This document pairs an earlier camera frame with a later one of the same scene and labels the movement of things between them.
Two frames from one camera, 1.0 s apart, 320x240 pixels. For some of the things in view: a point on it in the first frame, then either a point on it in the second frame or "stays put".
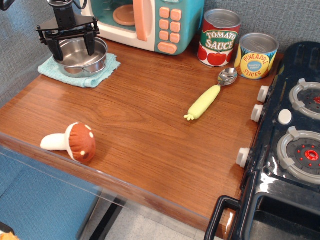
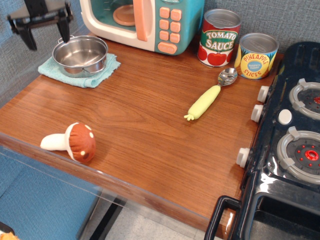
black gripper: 67,23 to 37,13
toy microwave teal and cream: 167,27 stays put
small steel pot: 77,62 stays put
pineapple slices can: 256,55 stays put
